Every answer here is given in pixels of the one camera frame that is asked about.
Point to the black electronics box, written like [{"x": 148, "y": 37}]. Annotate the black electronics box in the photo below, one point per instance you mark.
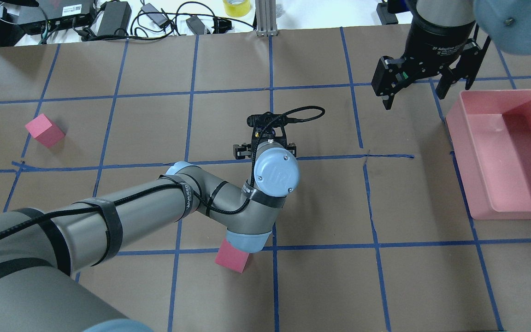
[{"x": 60, "y": 14}]

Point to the yellow tape roll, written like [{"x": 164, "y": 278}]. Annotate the yellow tape roll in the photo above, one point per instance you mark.
[{"x": 237, "y": 8}]

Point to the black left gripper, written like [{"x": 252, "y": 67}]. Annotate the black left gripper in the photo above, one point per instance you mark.
[{"x": 241, "y": 148}]

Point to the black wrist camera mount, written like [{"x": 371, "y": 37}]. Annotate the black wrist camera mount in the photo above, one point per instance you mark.
[{"x": 268, "y": 125}]

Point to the pink foam cube side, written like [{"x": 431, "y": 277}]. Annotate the pink foam cube side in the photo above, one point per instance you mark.
[{"x": 45, "y": 131}]

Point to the black power adapter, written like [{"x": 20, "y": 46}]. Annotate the black power adapter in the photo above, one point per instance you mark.
[{"x": 115, "y": 18}]

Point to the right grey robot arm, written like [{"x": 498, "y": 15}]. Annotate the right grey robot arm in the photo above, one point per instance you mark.
[{"x": 450, "y": 38}]

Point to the pink plastic bin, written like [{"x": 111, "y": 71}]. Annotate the pink plastic bin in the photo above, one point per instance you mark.
[{"x": 491, "y": 135}]

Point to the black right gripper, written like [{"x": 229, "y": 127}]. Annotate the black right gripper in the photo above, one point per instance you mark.
[{"x": 436, "y": 44}]

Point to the pink foam cube centre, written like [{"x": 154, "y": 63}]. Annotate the pink foam cube centre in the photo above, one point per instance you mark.
[{"x": 231, "y": 258}]

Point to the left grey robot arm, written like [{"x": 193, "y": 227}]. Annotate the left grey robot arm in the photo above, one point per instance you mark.
[{"x": 40, "y": 251}]

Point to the aluminium extrusion post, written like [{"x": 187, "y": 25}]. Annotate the aluminium extrusion post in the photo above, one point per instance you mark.
[{"x": 265, "y": 18}]

